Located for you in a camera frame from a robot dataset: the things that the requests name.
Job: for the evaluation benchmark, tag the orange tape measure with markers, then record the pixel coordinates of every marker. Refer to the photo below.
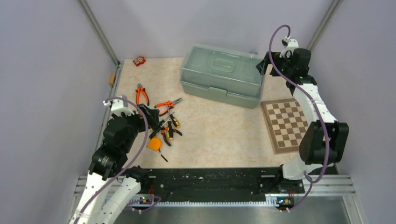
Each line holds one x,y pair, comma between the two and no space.
155,145

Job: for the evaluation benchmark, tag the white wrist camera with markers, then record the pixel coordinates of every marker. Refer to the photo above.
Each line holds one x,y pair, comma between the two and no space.
290,44
119,106

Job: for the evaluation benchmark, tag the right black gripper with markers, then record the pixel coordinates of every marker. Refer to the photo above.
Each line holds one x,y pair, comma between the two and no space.
262,66

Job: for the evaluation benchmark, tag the wooden block left edge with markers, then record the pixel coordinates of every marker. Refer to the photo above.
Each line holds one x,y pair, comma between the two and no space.
112,79

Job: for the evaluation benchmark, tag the wooden chessboard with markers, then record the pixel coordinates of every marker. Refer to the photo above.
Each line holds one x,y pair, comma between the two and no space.
286,124

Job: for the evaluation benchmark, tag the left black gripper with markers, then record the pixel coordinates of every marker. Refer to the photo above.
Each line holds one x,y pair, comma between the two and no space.
152,115

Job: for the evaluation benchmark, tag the green plastic toolbox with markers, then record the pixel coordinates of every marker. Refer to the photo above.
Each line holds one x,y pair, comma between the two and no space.
222,75

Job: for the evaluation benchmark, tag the orange long nose pliers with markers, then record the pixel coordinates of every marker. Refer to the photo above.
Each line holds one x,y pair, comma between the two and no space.
169,105

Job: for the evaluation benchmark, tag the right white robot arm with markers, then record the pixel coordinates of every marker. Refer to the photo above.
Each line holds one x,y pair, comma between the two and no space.
325,138

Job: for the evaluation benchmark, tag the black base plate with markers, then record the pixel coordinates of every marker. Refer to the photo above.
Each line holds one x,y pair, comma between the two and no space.
218,185

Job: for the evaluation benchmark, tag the black yellow screwdriver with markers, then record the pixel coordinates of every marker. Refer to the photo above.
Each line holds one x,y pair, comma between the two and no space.
170,131
175,122

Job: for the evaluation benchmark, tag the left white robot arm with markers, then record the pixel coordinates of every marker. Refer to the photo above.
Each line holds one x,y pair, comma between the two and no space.
107,161

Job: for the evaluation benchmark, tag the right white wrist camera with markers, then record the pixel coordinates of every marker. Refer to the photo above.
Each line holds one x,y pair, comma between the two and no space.
290,44

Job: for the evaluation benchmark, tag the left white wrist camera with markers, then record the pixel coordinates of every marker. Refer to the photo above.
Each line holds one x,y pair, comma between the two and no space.
119,106

